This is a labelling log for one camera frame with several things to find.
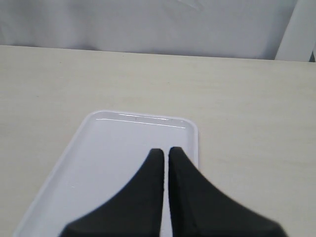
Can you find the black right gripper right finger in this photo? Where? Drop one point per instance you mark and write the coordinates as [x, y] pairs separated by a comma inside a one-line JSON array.
[[199, 209]]

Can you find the white rectangular plastic tray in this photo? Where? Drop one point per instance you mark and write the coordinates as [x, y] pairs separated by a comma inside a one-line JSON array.
[[105, 152]]

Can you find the white backdrop curtain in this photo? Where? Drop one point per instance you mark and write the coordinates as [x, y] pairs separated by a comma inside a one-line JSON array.
[[257, 29]]

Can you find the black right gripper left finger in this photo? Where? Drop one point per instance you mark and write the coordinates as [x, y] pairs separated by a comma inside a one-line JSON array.
[[135, 211]]

